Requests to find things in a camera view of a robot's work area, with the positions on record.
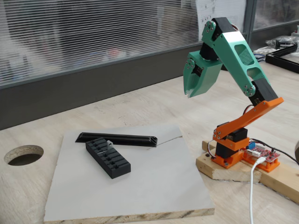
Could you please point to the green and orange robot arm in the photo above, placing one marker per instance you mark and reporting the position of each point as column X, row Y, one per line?
column 240, row 58

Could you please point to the light wooden base block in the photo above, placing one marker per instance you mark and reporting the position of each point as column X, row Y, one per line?
column 229, row 173

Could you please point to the white plastic bracket with hole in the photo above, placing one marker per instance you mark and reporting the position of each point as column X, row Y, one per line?
column 109, row 144

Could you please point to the black ridged plastic block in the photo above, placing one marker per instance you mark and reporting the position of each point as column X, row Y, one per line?
column 109, row 161

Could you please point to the stack of white papers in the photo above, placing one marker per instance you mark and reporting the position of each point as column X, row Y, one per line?
column 262, row 52

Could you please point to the white paper sheet on glass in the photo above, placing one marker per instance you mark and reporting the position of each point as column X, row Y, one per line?
column 217, row 9

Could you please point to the clear bag of parts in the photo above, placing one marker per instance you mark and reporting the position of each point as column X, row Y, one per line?
column 282, row 40

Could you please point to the red controller circuit board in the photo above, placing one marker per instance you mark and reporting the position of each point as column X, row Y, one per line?
column 266, row 152

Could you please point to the grey plywood board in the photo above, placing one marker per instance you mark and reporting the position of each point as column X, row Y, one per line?
column 140, row 186

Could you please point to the long wooden plank with holes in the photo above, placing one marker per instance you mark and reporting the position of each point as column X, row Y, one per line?
column 280, row 179

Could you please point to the grey window frame post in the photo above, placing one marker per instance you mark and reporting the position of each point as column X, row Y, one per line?
column 250, row 21

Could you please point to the black rectangular frame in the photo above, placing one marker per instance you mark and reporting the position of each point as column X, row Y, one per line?
column 280, row 59

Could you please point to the long black profile rail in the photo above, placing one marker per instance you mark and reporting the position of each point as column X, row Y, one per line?
column 126, row 139

